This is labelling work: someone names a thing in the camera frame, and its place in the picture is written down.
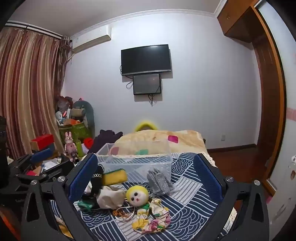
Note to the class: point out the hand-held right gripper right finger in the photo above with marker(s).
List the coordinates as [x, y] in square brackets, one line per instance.
[208, 178]

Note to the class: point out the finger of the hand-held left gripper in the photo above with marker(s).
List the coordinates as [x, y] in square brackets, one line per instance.
[62, 166]
[40, 154]

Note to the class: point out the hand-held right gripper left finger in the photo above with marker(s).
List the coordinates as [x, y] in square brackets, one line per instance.
[83, 178]

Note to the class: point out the green ribbon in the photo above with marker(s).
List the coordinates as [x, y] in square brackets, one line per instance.
[85, 205]

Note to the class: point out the yellow sponge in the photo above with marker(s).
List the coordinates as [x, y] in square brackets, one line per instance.
[114, 177]

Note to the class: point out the white cloth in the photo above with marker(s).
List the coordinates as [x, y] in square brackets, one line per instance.
[108, 197]

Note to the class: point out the grey fuzzy gloves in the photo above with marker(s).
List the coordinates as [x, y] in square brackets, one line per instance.
[158, 183]

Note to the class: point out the clear plastic storage bin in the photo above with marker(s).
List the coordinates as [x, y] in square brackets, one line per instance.
[138, 166]

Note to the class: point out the yellow-haired floral rag doll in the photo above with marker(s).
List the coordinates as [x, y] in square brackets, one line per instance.
[137, 197]

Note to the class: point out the clutter of papers and boxes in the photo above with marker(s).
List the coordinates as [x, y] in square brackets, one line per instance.
[49, 165]

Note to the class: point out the red box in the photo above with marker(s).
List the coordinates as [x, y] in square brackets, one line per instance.
[44, 140]

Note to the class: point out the small dark toy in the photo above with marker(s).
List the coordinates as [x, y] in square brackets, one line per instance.
[74, 157]

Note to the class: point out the white lace bed cover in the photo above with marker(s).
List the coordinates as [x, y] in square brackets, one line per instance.
[211, 160]

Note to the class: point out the pink rabbit toy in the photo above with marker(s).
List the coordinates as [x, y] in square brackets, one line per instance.
[69, 144]

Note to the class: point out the green bottle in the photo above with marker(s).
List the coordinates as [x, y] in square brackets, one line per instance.
[80, 150]

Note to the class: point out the red cloth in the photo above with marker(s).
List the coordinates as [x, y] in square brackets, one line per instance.
[87, 143]

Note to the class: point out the blue patterned bedsheet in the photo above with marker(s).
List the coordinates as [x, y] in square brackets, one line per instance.
[185, 208]

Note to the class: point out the beige blanket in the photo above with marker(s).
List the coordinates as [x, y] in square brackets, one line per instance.
[185, 141]

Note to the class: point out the dark purple clothes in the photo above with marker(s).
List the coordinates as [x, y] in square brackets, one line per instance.
[104, 139]

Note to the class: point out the pile of toys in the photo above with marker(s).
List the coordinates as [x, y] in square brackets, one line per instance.
[62, 106]

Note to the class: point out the grey green plush toy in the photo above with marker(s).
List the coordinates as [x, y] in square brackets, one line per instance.
[87, 111]

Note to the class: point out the striped brown curtain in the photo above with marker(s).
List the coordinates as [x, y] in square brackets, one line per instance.
[30, 92]

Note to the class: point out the orange cloth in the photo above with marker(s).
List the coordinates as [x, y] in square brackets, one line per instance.
[7, 222]

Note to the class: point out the yellow arched cushion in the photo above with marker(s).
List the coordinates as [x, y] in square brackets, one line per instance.
[141, 124]

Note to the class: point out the wooden door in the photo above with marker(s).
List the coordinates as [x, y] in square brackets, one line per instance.
[266, 104]

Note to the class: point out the white wardrobe door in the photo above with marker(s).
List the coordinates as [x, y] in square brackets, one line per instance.
[289, 92]

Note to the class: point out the white air conditioner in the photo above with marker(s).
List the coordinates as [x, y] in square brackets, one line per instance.
[90, 38]

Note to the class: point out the wooden overhead cabinet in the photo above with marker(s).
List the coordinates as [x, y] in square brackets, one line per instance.
[233, 18]

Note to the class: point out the small black wall monitor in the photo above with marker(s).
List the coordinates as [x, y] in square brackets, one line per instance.
[146, 84]

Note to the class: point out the white curtain rail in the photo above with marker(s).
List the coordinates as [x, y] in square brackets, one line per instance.
[34, 27]

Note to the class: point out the black wall television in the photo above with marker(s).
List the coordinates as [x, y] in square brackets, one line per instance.
[145, 59]

